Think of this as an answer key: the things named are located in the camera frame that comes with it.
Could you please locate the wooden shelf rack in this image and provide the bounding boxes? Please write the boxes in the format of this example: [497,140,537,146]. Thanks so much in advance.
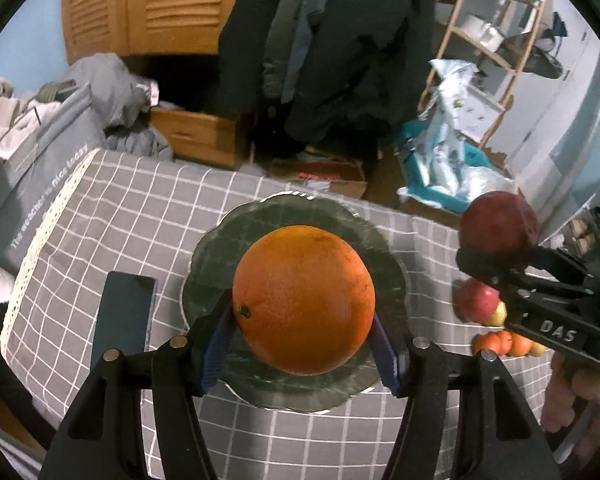
[417,0,548,151]

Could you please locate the cardboard box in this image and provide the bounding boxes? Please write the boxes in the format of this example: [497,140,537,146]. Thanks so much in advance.
[270,152,368,198]

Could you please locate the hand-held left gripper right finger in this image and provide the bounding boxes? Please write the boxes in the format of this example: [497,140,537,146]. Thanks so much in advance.
[367,310,563,480]

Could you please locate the clear plastic bag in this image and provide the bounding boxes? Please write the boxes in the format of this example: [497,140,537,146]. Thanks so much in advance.
[460,165,518,202]

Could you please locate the shoe rack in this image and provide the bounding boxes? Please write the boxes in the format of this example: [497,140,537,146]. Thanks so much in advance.
[555,205,600,261]

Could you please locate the pile of clothes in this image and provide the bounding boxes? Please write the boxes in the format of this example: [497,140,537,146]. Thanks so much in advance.
[0,77,66,306]

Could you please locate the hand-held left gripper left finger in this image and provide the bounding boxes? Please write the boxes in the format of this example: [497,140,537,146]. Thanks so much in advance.
[39,287,238,480]

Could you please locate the large orange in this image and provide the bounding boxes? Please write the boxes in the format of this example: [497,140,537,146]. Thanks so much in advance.
[232,226,376,376]

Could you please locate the dark glass scalloped plate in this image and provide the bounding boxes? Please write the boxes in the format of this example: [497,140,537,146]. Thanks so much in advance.
[180,192,412,413]

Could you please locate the white printed plastic bag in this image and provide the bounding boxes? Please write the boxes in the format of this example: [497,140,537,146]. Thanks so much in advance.
[420,58,481,196]

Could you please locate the white cooking pot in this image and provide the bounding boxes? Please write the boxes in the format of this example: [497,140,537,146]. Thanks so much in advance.
[457,12,506,53]

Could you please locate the dark green hanging coat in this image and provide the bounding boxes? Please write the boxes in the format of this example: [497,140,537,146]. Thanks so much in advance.
[285,0,436,146]

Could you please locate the wooden drawer cabinet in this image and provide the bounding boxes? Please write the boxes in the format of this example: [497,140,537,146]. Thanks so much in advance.
[150,107,253,171]

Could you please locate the dark red apple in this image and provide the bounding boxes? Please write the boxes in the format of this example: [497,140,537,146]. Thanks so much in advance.
[459,191,541,261]

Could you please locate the grey-blue hanging jacket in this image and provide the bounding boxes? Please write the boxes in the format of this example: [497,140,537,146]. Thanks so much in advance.
[262,0,331,106]

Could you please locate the teal plastic basin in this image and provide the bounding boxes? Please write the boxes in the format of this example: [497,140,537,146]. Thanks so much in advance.
[399,120,493,213]

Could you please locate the black hanging coat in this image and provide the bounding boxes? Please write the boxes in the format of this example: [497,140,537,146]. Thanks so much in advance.
[217,0,301,116]

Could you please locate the small tangerine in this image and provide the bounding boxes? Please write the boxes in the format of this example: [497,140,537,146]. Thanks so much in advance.
[472,331,512,357]
[506,334,534,358]

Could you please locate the wooden louvred wardrobe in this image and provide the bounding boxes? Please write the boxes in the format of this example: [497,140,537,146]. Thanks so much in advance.
[60,0,253,66]

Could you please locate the grey crumpled jacket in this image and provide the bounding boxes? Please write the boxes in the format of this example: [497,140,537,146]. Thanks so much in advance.
[60,54,176,161]

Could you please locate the person's right hand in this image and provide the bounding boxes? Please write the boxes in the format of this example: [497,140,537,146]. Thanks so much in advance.
[540,352,600,441]

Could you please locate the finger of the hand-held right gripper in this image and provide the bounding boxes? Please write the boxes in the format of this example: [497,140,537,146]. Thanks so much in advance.
[527,245,600,286]
[455,246,594,322]

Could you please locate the dark round pan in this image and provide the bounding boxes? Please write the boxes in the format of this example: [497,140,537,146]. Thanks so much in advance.
[500,30,566,81]

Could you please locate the dark smartphone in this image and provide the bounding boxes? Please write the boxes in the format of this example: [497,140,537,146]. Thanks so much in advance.
[91,271,158,361]

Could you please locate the white printed box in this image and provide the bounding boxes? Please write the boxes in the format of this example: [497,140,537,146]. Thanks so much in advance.
[457,87,507,136]

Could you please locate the grey printed fabric bag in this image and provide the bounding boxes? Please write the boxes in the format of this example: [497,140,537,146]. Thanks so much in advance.
[0,82,108,276]

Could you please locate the grey checked tablecloth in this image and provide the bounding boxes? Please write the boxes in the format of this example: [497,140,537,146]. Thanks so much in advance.
[0,147,556,480]

